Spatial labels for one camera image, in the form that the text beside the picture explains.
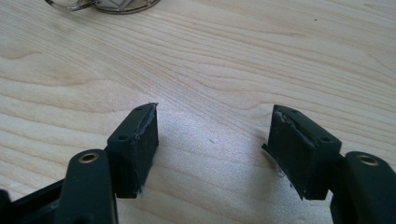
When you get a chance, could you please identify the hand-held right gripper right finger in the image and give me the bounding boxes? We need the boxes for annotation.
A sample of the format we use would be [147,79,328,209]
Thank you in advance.
[261,104,343,201]

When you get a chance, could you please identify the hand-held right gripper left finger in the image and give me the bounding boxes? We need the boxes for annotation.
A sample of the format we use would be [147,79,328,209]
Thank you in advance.
[106,102,160,200]

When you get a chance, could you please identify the clear patterned glass cup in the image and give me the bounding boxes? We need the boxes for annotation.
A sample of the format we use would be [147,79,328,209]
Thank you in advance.
[43,0,162,16]

